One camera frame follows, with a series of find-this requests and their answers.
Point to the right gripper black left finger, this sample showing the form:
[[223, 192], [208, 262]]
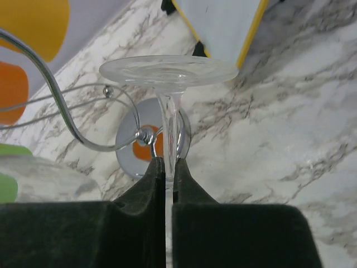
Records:
[[126, 232]]

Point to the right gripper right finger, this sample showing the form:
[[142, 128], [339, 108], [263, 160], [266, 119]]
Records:
[[209, 234]]

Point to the clear wine glass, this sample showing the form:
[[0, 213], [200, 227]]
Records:
[[170, 76], [42, 180]]

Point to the clear wine glass front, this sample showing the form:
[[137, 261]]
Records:
[[170, 76]]

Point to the green plastic wine glass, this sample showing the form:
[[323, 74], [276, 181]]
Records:
[[9, 185]]

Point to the orange plastic wine glass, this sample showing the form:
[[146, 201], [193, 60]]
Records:
[[14, 90]]

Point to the chrome wine glass rack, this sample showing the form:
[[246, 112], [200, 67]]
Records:
[[100, 116]]

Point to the whiteboard with yellow frame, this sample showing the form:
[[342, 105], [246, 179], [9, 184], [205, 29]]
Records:
[[223, 29]]

